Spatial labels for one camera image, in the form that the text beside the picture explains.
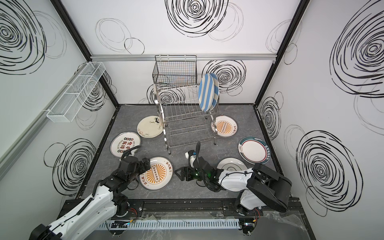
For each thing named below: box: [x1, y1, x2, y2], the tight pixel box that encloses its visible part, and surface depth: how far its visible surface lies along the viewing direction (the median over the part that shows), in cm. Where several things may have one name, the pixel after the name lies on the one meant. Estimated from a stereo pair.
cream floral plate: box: [137, 115, 164, 138], surface depth 108 cm
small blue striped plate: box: [197, 73, 215, 112], surface depth 79 cm
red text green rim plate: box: [109, 131, 142, 158], surface depth 100 cm
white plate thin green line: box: [216, 157, 249, 171], surface depth 89 cm
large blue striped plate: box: [209, 72, 220, 111], surface depth 71 cm
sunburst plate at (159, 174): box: [139, 156, 174, 191], surface depth 86 cm
